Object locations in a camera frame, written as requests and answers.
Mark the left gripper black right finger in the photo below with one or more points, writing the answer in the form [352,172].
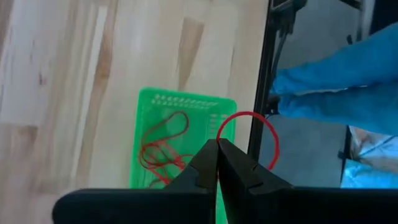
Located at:
[264,202]

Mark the green plastic basket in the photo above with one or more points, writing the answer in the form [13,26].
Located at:
[199,133]

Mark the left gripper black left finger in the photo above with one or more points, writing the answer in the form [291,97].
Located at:
[186,202]

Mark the person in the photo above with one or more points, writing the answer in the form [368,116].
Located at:
[342,77]

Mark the red rubber band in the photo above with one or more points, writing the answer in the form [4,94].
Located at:
[248,113]
[161,161]
[187,124]

